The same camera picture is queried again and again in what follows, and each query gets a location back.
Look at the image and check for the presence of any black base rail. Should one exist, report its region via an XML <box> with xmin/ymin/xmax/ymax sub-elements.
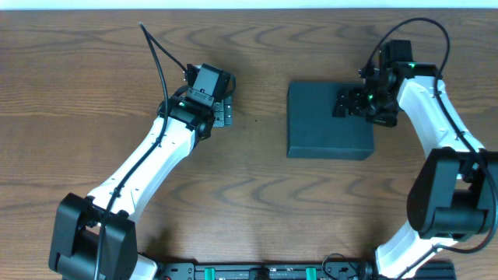
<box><xmin>155</xmin><ymin>261</ymin><xmax>456</xmax><ymax>280</ymax></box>

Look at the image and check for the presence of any black box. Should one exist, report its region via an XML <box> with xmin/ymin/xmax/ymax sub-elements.
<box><xmin>286</xmin><ymin>81</ymin><xmax>375</xmax><ymax>161</ymax></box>

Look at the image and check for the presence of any right black cable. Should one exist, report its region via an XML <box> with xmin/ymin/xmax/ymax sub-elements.
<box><xmin>365</xmin><ymin>17</ymin><xmax>498</xmax><ymax>256</ymax></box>

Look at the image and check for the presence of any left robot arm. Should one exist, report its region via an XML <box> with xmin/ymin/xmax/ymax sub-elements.
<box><xmin>48</xmin><ymin>64</ymin><xmax>237</xmax><ymax>279</ymax></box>

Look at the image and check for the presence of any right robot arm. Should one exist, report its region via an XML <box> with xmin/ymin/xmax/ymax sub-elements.
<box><xmin>332</xmin><ymin>40</ymin><xmax>497</xmax><ymax>279</ymax></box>

